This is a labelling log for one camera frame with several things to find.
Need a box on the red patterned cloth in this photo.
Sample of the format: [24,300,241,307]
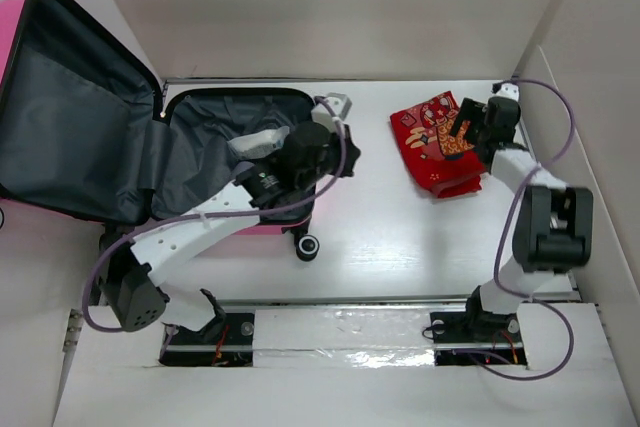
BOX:
[390,91,485,199]

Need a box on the pink hard-shell suitcase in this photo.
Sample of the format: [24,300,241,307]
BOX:
[1,0,314,226]

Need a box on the pink tissue packet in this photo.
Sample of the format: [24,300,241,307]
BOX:
[227,126,290,160]

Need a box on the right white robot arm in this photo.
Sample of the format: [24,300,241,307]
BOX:
[446,95,593,342]

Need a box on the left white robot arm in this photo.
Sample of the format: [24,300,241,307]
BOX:
[82,117,361,344]

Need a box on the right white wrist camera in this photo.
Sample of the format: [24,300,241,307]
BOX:
[492,81,520,102]

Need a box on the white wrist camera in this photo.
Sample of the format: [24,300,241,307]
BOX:
[311,93,352,125]
[492,81,520,102]

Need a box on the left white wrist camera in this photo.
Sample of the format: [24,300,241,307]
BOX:
[311,93,352,125]

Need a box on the metal base rail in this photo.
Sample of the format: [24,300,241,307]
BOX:
[159,305,527,369]

